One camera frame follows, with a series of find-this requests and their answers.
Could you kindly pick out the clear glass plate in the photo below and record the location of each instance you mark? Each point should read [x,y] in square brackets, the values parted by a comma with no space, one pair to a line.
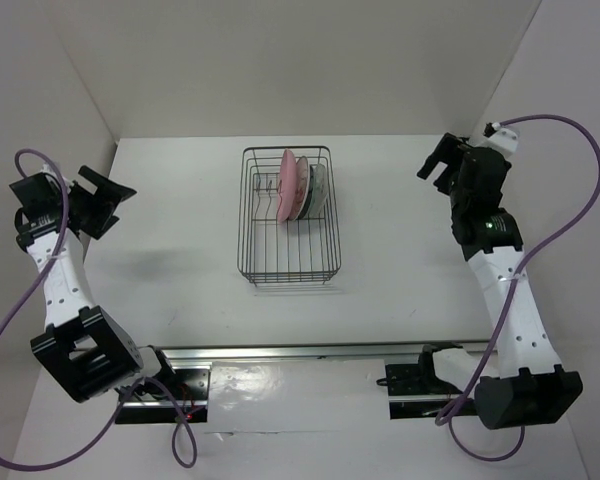
[324,186]

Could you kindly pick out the white plate dark rim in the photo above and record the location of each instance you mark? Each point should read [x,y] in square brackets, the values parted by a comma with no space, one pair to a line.
[302,187]

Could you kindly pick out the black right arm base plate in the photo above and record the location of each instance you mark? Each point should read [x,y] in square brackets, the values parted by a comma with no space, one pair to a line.
[408,382]

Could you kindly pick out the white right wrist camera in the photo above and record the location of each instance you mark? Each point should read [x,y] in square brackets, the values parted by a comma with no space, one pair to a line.
[499,138]

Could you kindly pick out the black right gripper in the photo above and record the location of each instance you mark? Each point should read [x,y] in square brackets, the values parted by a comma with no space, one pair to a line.
[449,151]

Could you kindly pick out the blue patterned small plate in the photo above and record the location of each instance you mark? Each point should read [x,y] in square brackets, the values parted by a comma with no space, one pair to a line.
[315,193]

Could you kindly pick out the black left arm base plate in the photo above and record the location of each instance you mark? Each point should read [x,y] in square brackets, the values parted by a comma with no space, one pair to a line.
[189,386]

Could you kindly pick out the aluminium table edge rail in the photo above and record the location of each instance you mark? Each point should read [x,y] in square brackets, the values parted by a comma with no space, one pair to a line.
[397,351]

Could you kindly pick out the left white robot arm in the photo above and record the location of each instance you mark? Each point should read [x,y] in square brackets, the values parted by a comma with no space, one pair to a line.
[81,347]

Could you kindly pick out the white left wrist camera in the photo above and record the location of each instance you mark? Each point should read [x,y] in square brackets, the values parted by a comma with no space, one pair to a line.
[55,178]

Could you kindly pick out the grey wire dish rack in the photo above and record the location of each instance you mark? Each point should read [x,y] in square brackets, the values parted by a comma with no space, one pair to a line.
[305,250]

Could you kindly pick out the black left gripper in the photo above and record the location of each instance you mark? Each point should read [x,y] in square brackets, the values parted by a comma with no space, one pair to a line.
[103,209]

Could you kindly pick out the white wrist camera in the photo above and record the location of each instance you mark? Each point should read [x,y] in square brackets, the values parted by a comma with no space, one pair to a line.
[55,178]
[499,138]

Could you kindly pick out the pink plastic plate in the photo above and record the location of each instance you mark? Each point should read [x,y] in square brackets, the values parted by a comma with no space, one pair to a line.
[287,185]

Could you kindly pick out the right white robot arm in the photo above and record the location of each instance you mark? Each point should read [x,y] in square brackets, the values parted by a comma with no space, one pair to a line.
[529,385]

